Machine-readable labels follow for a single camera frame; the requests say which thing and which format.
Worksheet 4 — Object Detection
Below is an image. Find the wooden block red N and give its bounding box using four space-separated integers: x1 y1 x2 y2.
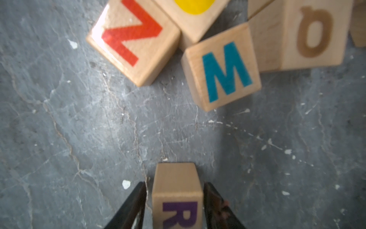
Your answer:
86 1 181 87

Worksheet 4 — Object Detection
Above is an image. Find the wooden block brown Q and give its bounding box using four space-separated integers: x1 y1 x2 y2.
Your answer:
248 0 354 72

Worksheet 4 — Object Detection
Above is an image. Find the wooden block yellow O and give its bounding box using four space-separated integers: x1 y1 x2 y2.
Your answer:
155 0 229 51

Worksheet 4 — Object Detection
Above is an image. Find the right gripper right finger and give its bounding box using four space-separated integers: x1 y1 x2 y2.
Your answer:
203 182 247 229

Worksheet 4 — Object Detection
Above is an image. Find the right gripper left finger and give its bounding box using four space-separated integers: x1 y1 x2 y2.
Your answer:
104 182 147 229

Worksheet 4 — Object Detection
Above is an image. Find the wooden block purple R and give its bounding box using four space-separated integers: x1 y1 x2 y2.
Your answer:
152 163 204 229

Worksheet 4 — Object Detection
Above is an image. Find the wooden block teal W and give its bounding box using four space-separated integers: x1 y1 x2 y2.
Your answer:
181 23 262 112

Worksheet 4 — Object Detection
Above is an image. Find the wooden block purple d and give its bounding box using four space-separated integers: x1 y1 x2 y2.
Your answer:
350 1 366 47

